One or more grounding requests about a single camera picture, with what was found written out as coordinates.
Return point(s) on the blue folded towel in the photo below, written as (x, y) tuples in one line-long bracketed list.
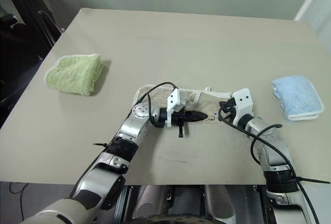
[(297, 97)]

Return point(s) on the white door frame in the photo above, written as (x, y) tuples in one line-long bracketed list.
[(314, 4)]

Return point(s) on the black chair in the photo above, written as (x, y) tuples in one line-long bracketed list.
[(23, 35)]

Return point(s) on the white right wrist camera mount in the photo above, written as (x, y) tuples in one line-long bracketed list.
[(244, 103)]

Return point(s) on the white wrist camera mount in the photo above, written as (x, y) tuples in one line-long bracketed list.
[(244, 103), (173, 102)]

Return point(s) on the grey rounded robot leg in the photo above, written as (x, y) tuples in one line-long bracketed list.
[(151, 200), (219, 200)]

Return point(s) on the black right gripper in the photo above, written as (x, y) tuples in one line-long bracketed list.
[(231, 108)]

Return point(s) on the beige towel with white trim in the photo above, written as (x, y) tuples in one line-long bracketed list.
[(192, 99)]

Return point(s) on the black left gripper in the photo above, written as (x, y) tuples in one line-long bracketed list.
[(181, 118)]

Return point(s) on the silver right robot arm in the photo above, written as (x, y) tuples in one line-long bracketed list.
[(271, 146)]

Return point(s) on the green folded towel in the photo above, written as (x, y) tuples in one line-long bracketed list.
[(75, 75)]

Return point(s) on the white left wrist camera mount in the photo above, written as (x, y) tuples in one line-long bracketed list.
[(173, 102)]

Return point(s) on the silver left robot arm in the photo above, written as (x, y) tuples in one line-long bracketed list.
[(132, 128)]

